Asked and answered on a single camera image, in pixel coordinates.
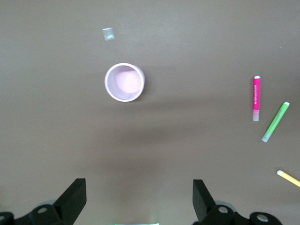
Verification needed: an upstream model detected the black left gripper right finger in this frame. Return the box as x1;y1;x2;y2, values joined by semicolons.
192;179;281;225

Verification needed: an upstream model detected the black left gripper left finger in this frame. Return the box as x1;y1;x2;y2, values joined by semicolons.
0;178;87;225

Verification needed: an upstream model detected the pink marker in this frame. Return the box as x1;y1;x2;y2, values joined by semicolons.
252;75;262;122

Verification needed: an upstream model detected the yellow marker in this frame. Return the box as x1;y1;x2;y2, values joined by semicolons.
276;170;300;188

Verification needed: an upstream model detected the green marker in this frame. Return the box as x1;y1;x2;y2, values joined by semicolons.
261;101;291;143

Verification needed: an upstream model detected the translucent pink plastic cup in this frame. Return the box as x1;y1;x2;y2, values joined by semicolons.
104;62;146;103

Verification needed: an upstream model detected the small clear tape piece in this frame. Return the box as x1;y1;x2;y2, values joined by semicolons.
102;27;115;42

